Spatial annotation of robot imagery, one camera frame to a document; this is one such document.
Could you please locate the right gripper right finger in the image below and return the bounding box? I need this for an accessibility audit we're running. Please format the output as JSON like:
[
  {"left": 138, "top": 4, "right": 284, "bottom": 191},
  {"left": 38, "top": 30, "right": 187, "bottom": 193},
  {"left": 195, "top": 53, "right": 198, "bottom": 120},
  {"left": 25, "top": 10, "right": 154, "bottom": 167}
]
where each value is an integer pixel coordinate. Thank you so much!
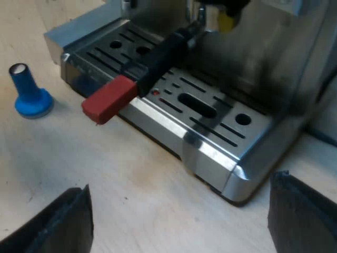
[{"left": 267, "top": 170, "right": 337, "bottom": 253}]

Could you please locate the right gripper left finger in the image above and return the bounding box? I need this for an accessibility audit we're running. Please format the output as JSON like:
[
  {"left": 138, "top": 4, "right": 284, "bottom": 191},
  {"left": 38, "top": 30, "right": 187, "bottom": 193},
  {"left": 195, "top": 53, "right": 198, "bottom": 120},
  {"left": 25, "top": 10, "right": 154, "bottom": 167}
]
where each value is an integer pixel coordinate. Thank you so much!
[{"left": 0, "top": 184, "right": 94, "bottom": 253}]

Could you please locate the steel espresso machine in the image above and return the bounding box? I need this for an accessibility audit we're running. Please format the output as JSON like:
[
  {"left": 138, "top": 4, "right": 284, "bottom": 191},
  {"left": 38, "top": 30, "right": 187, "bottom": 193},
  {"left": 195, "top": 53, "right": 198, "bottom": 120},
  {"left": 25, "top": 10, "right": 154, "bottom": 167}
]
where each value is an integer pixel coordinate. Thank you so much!
[{"left": 60, "top": 0, "right": 337, "bottom": 205}]

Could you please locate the bright blue tamper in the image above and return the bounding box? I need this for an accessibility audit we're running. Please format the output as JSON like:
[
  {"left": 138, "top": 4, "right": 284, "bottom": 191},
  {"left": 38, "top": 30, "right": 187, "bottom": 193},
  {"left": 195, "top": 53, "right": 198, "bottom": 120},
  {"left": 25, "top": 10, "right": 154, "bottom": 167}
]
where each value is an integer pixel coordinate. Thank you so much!
[{"left": 8, "top": 62, "right": 54, "bottom": 120}]

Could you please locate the grey metal block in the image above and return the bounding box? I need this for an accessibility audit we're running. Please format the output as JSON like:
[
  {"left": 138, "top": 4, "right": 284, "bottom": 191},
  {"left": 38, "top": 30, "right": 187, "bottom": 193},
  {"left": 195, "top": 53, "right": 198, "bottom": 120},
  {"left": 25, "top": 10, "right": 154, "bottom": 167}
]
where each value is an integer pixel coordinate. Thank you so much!
[{"left": 43, "top": 2, "right": 127, "bottom": 66}]

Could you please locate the filter holder with red-ended handle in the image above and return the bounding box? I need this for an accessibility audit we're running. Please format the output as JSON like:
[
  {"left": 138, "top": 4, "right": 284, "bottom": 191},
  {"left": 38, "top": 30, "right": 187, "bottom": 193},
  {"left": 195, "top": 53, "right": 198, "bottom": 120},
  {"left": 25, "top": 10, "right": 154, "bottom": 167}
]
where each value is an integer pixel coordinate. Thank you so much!
[{"left": 81, "top": 20, "right": 205, "bottom": 126}]

